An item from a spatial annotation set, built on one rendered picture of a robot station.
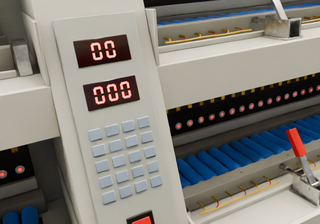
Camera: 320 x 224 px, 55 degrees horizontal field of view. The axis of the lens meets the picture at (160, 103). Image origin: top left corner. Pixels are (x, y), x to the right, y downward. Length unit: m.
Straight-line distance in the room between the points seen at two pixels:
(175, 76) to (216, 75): 0.05
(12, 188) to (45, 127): 0.18
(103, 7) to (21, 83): 0.09
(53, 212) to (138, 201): 0.18
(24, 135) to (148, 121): 0.10
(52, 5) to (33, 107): 0.08
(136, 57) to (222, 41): 0.14
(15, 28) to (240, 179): 0.36
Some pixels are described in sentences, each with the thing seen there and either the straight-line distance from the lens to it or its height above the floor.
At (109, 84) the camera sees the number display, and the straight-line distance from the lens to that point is 0.26.
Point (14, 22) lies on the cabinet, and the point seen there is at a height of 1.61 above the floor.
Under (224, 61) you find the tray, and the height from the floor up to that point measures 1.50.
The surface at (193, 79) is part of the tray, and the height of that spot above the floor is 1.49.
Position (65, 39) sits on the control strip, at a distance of 0.26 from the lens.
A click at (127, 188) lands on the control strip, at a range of 0.27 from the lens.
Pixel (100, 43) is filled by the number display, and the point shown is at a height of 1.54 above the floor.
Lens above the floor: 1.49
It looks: 4 degrees down
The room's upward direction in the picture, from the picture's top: 12 degrees counter-clockwise
